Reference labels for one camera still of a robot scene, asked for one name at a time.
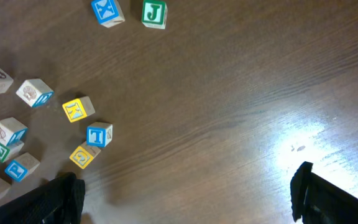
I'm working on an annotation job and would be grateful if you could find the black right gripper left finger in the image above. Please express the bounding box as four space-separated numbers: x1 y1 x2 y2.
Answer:
0 172 85 224

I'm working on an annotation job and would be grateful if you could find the green Z block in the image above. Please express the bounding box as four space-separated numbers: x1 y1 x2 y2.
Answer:
0 141 24 163

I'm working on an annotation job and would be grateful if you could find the blue X block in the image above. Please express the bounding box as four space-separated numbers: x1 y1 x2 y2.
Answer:
91 0 125 28

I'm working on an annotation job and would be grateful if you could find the blue P block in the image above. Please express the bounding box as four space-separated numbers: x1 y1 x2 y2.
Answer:
4 152 40 182

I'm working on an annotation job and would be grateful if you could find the blue T block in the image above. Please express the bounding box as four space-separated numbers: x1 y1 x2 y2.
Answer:
86 122 113 147

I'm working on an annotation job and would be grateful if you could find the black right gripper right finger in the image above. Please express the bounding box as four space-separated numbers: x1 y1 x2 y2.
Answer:
290 161 358 224

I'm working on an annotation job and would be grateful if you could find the green J block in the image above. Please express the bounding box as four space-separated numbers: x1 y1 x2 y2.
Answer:
141 0 168 29

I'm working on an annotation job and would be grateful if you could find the yellow Q block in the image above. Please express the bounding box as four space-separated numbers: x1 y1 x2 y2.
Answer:
69 142 101 169

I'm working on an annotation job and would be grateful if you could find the wooden leaf blue-side block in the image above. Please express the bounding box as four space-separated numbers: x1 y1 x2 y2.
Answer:
0 117 28 146

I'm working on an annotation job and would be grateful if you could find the yellow K block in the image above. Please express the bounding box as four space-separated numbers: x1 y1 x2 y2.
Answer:
62 96 95 123

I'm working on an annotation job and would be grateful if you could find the wooden shell blue-side block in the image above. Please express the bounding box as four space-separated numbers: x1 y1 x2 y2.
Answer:
16 78 54 108

